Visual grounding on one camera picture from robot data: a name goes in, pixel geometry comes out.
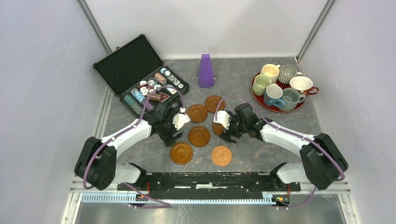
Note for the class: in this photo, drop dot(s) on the light green mug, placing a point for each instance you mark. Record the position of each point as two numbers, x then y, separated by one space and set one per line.
260 83

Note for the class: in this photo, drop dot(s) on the orange-brown wooden coaster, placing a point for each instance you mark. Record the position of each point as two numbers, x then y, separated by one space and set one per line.
181 153

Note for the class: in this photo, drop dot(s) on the white red-handled mug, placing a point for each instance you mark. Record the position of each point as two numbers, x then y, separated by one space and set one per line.
304 85

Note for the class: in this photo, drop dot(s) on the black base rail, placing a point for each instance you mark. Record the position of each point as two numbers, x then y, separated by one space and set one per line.
211 185

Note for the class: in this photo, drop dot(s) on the grey striped mug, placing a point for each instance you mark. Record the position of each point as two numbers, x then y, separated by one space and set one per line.
287 72

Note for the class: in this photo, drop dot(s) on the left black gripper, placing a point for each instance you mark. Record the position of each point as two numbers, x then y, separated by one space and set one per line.
168 139

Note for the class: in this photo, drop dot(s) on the black poker chip case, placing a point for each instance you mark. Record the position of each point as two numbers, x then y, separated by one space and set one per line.
135 70

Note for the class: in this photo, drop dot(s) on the purple metronome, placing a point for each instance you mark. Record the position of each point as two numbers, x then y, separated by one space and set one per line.
205 72

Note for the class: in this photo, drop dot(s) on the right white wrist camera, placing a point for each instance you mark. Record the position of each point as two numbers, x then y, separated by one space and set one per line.
222 118

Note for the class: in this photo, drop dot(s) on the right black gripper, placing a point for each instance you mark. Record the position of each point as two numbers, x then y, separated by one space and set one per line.
226 133

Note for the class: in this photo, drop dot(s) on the cream yellow mug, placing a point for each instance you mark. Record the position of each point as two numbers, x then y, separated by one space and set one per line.
272 71

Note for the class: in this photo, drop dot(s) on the brown wooden coaster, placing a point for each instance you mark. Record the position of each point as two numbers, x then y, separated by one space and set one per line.
217 129
212 102
197 113
199 136

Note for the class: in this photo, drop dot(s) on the grey-green mug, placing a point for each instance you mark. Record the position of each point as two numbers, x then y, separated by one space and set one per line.
291 97

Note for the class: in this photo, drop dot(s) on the blue white mug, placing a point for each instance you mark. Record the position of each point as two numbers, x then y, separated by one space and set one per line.
273 96

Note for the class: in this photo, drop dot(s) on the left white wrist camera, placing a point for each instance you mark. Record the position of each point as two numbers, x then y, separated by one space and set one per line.
180 119

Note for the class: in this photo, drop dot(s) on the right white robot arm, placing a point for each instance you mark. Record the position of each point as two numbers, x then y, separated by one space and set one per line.
321 163

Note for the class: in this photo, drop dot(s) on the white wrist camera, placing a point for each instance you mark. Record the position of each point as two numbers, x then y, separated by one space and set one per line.
180 119
222 118

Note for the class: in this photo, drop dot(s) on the woven rattan coaster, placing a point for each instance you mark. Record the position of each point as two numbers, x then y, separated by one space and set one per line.
221 156

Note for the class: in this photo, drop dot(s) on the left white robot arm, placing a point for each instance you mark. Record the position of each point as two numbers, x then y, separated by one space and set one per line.
97 164

